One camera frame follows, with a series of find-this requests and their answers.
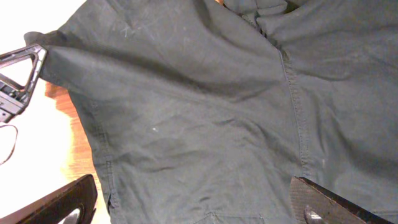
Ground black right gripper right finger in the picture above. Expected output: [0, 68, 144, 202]
[289, 176, 392, 224]

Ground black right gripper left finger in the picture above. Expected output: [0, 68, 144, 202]
[1, 174, 98, 224]

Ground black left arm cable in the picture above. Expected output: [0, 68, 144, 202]
[0, 123, 19, 166]

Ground black shorts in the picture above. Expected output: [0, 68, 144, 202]
[24, 0, 397, 223]

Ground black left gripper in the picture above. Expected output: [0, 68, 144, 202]
[1, 44, 47, 123]

